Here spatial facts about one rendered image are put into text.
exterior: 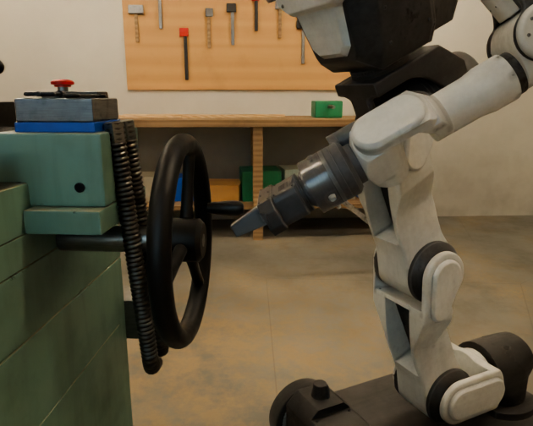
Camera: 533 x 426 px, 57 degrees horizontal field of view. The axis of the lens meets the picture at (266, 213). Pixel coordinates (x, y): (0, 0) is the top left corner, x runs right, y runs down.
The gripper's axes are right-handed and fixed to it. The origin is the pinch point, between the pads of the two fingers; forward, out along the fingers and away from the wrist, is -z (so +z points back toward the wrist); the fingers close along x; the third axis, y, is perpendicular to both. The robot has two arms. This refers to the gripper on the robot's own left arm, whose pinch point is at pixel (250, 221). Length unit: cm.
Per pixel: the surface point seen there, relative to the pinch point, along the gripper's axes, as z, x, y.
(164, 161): -0.8, -18.7, 15.8
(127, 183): -8.0, -13.8, 15.6
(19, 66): -156, 311, 118
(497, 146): 140, 339, -130
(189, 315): -12.6, -11.0, -5.2
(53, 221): -16.1, -19.4, 16.5
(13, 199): -17.9, -20.5, 21.0
